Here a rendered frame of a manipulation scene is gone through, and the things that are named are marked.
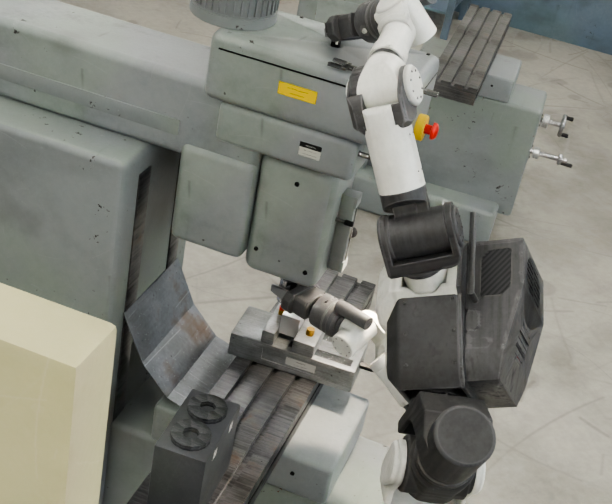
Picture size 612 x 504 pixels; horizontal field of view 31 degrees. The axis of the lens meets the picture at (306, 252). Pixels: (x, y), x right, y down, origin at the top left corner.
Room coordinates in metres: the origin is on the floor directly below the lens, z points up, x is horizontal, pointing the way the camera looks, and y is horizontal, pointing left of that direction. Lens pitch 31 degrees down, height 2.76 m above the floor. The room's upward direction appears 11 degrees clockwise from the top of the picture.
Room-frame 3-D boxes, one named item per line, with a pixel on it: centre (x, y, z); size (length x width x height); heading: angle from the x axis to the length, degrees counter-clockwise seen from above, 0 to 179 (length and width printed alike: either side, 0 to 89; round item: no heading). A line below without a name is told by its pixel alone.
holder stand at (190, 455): (1.92, 0.16, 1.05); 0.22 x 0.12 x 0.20; 169
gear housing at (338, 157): (2.39, 0.07, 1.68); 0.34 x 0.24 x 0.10; 76
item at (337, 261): (2.35, -0.08, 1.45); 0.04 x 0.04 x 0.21; 76
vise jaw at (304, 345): (2.49, -0.06, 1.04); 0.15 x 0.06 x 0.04; 169
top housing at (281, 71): (2.38, 0.04, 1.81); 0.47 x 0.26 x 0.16; 76
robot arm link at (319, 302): (2.33, -0.05, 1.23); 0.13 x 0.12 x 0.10; 145
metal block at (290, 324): (2.50, 0.00, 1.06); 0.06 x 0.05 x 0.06; 169
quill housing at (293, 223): (2.38, 0.03, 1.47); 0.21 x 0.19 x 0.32; 166
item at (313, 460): (2.38, 0.03, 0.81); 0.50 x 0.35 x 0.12; 76
